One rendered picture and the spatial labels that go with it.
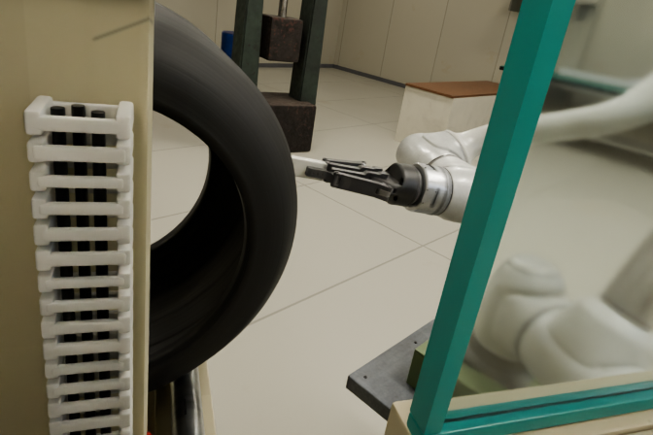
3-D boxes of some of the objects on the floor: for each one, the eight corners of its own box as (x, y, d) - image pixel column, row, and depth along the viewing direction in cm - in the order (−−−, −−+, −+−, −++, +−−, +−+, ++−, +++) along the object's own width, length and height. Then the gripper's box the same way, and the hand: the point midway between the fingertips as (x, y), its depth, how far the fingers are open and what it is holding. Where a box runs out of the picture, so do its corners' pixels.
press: (323, 150, 514) (368, -155, 415) (258, 161, 450) (294, -195, 351) (275, 130, 556) (307, -151, 457) (211, 139, 492) (231, -186, 393)
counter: (394, 140, 591) (405, 83, 566) (474, 127, 730) (487, 81, 705) (438, 157, 552) (453, 96, 526) (515, 140, 691) (530, 90, 665)
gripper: (401, 154, 92) (280, 129, 83) (435, 181, 81) (299, 155, 72) (388, 190, 95) (269, 171, 86) (420, 221, 83) (287, 202, 74)
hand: (303, 167), depth 80 cm, fingers closed
